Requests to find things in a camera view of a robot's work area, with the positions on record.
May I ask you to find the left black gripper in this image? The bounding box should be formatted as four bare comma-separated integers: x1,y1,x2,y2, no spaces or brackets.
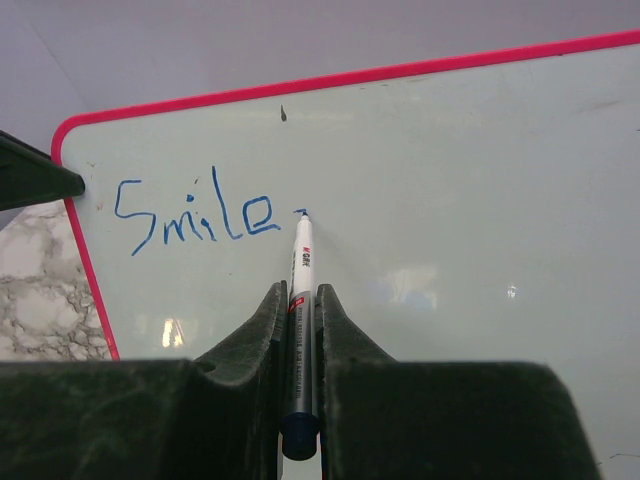
0,131,85,211

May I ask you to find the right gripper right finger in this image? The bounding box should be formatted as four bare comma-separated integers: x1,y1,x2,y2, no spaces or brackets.
315,284,395,479

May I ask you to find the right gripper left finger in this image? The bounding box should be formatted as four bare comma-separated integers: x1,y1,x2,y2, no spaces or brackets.
195,281,287,479

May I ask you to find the blue whiteboard marker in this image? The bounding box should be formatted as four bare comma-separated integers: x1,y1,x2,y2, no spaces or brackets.
280,209,319,461

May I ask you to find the red-framed whiteboard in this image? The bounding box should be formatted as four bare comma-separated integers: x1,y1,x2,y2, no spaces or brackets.
50,29,640,364

